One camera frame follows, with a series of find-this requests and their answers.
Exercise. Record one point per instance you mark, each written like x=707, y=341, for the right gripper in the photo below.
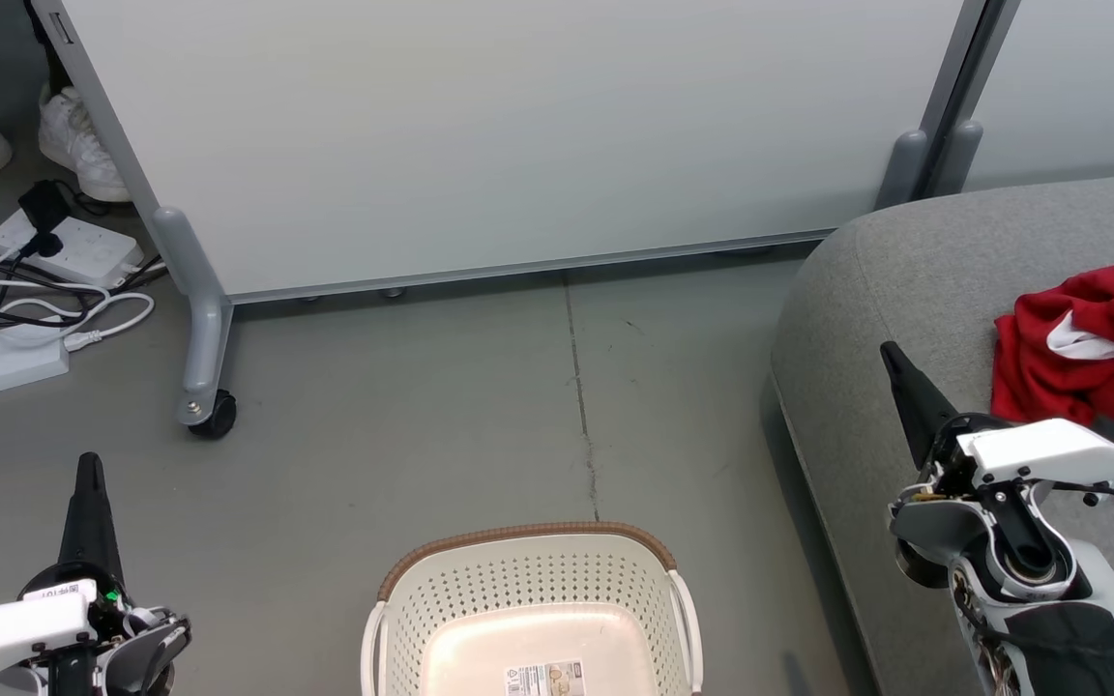
x=1021, y=541

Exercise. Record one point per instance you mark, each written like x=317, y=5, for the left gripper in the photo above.
x=136, y=648

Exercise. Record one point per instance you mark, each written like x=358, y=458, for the red and white garment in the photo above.
x=1099, y=387

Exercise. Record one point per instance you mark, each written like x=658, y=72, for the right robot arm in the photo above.
x=1079, y=648

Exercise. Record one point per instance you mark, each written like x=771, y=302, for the cream perforated laundry basket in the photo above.
x=518, y=580

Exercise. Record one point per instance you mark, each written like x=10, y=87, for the basket label sticker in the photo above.
x=543, y=679

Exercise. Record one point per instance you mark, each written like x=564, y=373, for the grey fabric sofa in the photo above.
x=905, y=290

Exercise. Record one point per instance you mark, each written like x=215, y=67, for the black caster wheel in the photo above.
x=217, y=416

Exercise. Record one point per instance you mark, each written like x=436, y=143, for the white power strip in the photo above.
x=93, y=251

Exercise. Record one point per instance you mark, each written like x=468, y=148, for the black power plug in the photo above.
x=43, y=208

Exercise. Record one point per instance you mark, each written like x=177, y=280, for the narrow white partition panel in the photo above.
x=1079, y=77

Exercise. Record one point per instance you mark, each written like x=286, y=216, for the large white partition panel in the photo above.
x=518, y=126

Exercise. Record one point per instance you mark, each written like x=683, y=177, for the right wrist camera white housing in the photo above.
x=1040, y=447

